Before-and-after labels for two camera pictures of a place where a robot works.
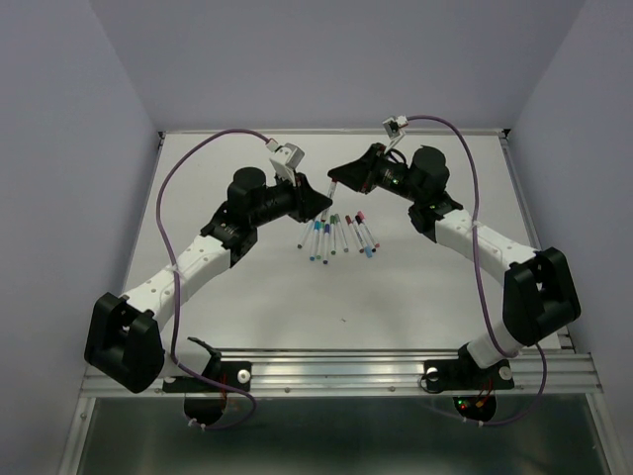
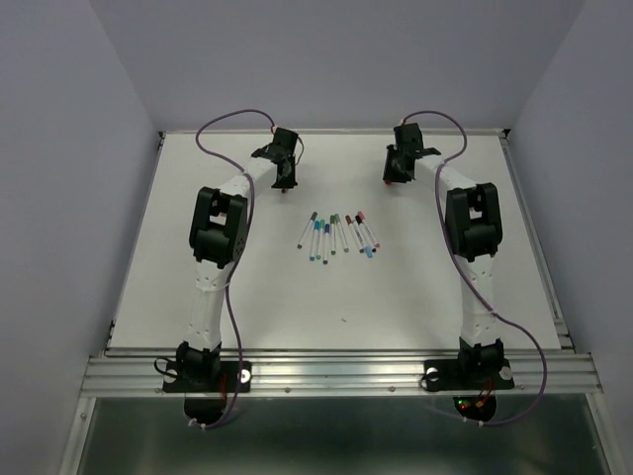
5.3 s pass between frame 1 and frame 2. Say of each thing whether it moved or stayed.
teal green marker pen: stayed
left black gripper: moved
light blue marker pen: stayed
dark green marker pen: stayed
